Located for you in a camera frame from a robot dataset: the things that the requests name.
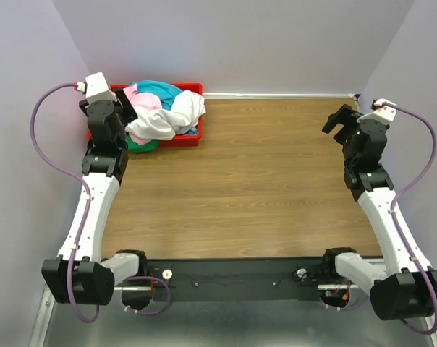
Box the white t shirt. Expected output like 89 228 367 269
125 90 206 140

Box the green t shirt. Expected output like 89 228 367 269
127 136 159 153

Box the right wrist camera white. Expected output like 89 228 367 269
357 98 396 126

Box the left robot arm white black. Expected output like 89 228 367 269
41 87 147 306

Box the pink t shirt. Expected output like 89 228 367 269
123 85 162 111

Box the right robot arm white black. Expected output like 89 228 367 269
322 99 437 323

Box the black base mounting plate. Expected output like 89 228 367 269
120 257 353 312

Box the red plastic bin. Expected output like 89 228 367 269
87 83 202 147

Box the teal t shirt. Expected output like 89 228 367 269
130 80 183 110

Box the aluminium frame rail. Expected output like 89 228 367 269
28 283 154 347

